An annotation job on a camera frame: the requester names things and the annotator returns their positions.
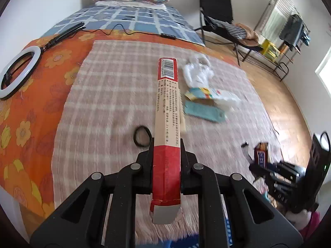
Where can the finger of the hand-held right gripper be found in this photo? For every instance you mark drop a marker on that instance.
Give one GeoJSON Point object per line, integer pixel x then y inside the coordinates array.
{"type": "Point", "coordinates": [284, 168]}
{"type": "Point", "coordinates": [263, 174]}

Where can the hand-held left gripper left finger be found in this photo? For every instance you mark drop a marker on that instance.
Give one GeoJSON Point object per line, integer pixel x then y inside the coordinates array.
{"type": "Point", "coordinates": [146, 170]}

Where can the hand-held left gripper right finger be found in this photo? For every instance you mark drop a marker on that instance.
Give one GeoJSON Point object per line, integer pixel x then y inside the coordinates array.
{"type": "Point", "coordinates": [187, 170]}

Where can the teal paper tag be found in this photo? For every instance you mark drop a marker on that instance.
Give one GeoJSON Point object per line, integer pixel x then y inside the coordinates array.
{"type": "Point", "coordinates": [204, 111]}

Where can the long red beige carton box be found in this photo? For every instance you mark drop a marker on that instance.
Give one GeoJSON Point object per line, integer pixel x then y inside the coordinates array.
{"type": "Point", "coordinates": [166, 108]}

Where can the blue plastic mesh basket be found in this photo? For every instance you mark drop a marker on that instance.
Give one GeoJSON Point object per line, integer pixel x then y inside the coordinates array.
{"type": "Point", "coordinates": [228, 232]}

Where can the colourful snack wrapper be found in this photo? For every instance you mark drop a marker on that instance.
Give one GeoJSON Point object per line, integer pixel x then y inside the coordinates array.
{"type": "Point", "coordinates": [200, 93]}

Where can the white tissue packet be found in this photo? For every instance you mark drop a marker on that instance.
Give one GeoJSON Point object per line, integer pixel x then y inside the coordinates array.
{"type": "Point", "coordinates": [227, 99]}

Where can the white plastic bag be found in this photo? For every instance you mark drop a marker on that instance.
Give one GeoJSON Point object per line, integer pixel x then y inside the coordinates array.
{"type": "Point", "coordinates": [197, 73]}

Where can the person's pink clothing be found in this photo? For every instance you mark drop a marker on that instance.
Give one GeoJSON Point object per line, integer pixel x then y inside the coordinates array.
{"type": "Point", "coordinates": [313, 224]}

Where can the beige plaid blanket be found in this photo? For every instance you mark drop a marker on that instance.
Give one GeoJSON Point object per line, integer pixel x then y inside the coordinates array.
{"type": "Point", "coordinates": [108, 95]}

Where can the metal drying rack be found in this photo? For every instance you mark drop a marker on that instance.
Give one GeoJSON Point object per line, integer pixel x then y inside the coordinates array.
{"type": "Point", "coordinates": [282, 75]}

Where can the window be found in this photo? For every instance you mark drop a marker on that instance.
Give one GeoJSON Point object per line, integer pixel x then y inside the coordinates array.
{"type": "Point", "coordinates": [324, 69]}

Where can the orange floral blanket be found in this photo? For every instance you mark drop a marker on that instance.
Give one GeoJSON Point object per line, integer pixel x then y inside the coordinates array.
{"type": "Point", "coordinates": [38, 124]}

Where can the yellow crate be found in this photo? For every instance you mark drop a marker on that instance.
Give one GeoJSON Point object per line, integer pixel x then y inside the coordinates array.
{"type": "Point", "coordinates": [270, 50]}

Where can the teal hanging garment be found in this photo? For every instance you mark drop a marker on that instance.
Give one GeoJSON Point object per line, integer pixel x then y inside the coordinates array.
{"type": "Point", "coordinates": [305, 38]}

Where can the dark hanging garment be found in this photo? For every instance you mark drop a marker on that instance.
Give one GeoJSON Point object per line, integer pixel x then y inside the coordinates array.
{"type": "Point", "coordinates": [292, 31]}

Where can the tan garment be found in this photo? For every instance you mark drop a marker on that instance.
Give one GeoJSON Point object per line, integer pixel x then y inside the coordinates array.
{"type": "Point", "coordinates": [249, 35]}

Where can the striped cloth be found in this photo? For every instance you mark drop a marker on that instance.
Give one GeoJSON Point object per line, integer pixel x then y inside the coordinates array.
{"type": "Point", "coordinates": [232, 29]}

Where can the blue checkered bedsheet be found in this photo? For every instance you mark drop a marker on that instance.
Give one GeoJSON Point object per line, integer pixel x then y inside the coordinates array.
{"type": "Point", "coordinates": [116, 18]}

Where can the striped hanging towel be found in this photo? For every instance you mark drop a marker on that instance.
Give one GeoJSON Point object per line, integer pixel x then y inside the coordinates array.
{"type": "Point", "coordinates": [275, 13]}

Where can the white pillow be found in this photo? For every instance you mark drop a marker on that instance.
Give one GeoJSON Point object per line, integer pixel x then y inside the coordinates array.
{"type": "Point", "coordinates": [129, 4]}

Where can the black folding chair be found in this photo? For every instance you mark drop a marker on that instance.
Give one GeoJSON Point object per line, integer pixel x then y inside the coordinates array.
{"type": "Point", "coordinates": [216, 4]}

